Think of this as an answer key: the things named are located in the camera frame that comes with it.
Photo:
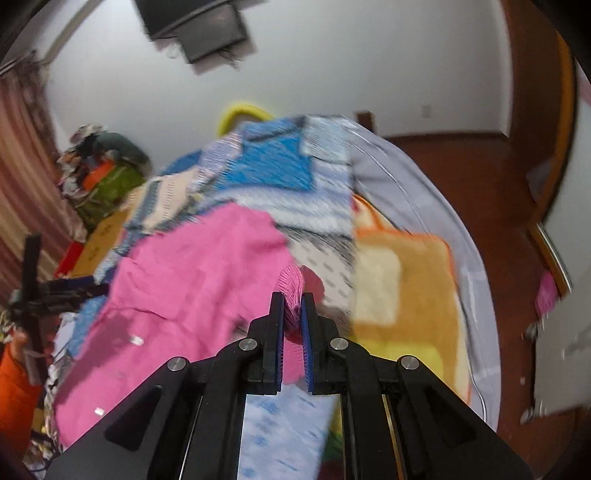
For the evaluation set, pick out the pink cloth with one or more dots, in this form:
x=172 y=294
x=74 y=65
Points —
x=548 y=293

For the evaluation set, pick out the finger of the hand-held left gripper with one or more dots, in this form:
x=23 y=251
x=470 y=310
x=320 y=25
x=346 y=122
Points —
x=76 y=287
x=69 y=304

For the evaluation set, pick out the pile of colourful clothes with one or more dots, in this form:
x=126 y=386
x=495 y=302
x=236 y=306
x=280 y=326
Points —
x=78 y=147

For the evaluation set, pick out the striped brown curtain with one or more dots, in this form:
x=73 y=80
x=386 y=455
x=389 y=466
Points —
x=23 y=161

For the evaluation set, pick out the orange yellow plush blanket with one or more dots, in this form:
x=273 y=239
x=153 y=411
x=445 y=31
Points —
x=415 y=295

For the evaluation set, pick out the blue patchwork blanket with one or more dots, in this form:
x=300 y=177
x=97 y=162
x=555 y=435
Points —
x=272 y=161

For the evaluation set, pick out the grey bedsheet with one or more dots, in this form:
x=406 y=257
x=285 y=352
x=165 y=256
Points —
x=415 y=184

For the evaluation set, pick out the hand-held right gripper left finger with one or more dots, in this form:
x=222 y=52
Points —
x=278 y=341

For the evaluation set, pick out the pink knit garment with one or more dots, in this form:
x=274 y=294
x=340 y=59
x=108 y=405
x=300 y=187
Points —
x=194 y=286

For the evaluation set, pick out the white cabinet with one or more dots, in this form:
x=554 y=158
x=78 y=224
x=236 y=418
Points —
x=561 y=360

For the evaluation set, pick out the yellow plastic hoop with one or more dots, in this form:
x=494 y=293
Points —
x=231 y=113

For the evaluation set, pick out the black wall television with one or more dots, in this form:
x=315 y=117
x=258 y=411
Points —
x=194 y=23

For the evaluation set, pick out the wooden door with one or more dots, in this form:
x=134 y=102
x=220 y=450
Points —
x=535 y=92

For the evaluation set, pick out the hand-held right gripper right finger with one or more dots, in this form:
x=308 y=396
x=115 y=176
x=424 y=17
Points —
x=305 y=346

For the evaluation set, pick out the grey green stuffed cloth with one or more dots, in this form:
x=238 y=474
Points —
x=122 y=145

